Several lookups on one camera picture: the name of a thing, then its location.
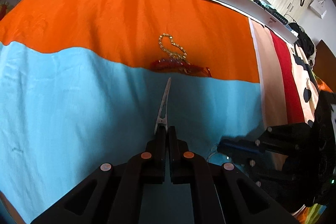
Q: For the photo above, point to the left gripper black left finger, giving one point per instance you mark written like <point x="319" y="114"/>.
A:
<point x="143" y="169"/>

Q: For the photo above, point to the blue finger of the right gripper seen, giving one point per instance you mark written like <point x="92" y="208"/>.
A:
<point x="239" y="149"/>

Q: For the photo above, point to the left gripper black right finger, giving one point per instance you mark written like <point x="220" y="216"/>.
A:
<point x="187" y="167"/>

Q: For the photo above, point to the silver hair clip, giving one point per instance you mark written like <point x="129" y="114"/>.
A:
<point x="162" y="112"/>

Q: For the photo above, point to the colourful patchwork bedsheet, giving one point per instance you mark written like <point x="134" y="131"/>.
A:
<point x="81" y="83"/>

